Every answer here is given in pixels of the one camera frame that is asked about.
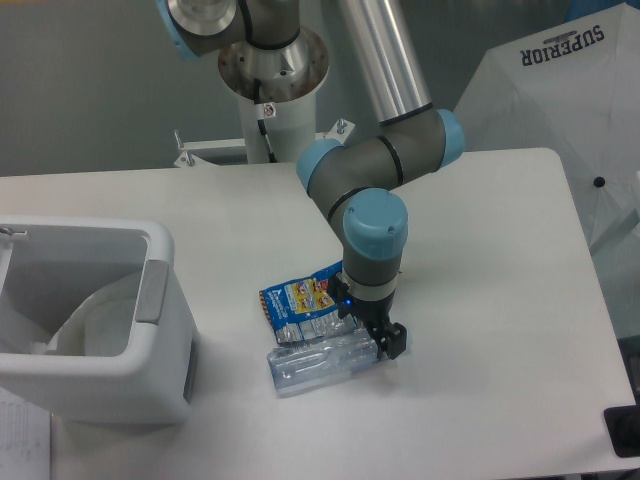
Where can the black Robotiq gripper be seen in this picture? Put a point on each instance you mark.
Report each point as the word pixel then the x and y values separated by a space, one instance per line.
pixel 390 338

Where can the clear crushed plastic bottle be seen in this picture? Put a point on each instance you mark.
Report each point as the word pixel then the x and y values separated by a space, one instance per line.
pixel 307 366

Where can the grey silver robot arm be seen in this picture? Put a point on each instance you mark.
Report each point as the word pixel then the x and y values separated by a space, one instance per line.
pixel 274 65

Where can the white trash can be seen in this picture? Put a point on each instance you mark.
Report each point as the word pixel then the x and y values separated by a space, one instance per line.
pixel 95 326

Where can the blue snack wrapper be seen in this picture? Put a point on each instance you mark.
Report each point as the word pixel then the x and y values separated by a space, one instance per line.
pixel 301 310

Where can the black device at edge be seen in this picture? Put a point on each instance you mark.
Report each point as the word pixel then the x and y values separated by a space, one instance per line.
pixel 623 427

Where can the white Superior umbrella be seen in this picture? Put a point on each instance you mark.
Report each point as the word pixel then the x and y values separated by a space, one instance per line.
pixel 573 89

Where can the printed paper sheet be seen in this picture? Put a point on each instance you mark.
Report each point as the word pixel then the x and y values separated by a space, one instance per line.
pixel 25 439

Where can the white mounting bracket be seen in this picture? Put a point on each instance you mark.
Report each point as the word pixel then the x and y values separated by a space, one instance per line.
pixel 233 151

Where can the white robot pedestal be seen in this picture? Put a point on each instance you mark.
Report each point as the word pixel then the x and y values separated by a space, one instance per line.
pixel 277 132

